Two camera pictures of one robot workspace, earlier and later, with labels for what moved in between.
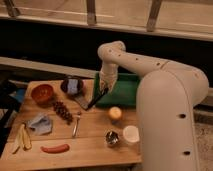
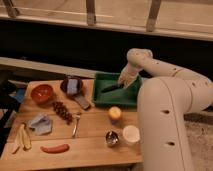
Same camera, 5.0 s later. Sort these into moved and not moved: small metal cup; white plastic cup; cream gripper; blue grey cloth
Moved: cream gripper
Not moved: small metal cup; white plastic cup; blue grey cloth
